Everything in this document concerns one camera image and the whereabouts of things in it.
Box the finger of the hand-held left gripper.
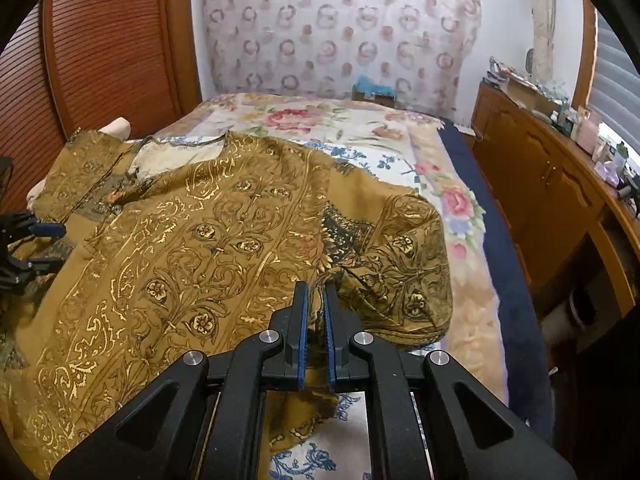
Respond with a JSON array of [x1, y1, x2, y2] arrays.
[[0, 211, 67, 242], [0, 245, 66, 291]]

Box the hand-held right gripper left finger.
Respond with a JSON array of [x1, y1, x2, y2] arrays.
[[50, 280, 311, 480]]

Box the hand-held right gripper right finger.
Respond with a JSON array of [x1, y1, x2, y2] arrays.
[[322, 279, 578, 480]]

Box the golden patterned shirt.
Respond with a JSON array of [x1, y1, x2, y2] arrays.
[[0, 127, 456, 466]]

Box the beige folded garment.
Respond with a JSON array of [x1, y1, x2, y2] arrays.
[[25, 117, 133, 211]]

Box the wooden louvered wardrobe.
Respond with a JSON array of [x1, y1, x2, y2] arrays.
[[0, 0, 201, 216]]

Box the navy blue blanket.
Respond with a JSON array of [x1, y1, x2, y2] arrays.
[[435, 122, 556, 448]]

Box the cream rose floral blanket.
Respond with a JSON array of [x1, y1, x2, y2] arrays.
[[155, 91, 506, 411]]

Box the cardboard box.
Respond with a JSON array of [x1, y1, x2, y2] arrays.
[[352, 85, 398, 107]]

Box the blue cloth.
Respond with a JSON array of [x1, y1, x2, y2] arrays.
[[355, 75, 396, 96]]

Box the wooden cabinet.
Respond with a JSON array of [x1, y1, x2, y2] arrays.
[[470, 80, 640, 321]]

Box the clutter of small containers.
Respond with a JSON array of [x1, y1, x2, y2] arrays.
[[487, 47, 640, 201]]

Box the pale curtain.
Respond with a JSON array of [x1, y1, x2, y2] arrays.
[[520, 0, 558, 81]]

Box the window blinds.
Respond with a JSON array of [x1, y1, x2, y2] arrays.
[[590, 10, 640, 136]]

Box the ring patterned headboard cloth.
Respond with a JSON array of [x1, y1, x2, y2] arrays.
[[200, 0, 483, 123]]

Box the wooden window frame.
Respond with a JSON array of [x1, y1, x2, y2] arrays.
[[572, 0, 601, 111]]

